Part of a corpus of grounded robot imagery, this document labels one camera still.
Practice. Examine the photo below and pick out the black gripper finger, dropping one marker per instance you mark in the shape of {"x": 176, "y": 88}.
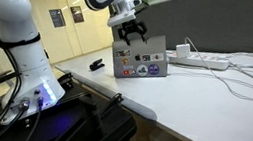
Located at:
{"x": 142, "y": 34}
{"x": 125, "y": 37}

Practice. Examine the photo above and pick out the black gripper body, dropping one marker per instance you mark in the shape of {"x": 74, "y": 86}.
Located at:
{"x": 132, "y": 26}

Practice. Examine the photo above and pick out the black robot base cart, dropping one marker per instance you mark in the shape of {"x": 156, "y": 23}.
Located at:
{"x": 68, "y": 122}

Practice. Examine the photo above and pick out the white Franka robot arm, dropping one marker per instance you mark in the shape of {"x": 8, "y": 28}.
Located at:
{"x": 10, "y": 16}

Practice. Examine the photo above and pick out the small black clip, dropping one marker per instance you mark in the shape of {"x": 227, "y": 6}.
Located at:
{"x": 97, "y": 65}

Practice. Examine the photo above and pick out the white charger plug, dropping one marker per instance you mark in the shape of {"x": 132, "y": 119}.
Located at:
{"x": 182, "y": 50}

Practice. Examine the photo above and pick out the black table clamp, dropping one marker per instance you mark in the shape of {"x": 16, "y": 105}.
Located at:
{"x": 115, "y": 100}

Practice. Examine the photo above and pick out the white power strip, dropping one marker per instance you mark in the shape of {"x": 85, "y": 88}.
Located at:
{"x": 202, "y": 61}

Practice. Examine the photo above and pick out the grey partition panel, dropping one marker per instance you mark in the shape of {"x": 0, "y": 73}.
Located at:
{"x": 224, "y": 24}

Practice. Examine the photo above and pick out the white wrist mount plate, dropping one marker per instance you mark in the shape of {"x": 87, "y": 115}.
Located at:
{"x": 120, "y": 18}

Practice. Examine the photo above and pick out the dark wall poster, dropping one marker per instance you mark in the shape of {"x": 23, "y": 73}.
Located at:
{"x": 56, "y": 18}
{"x": 77, "y": 14}

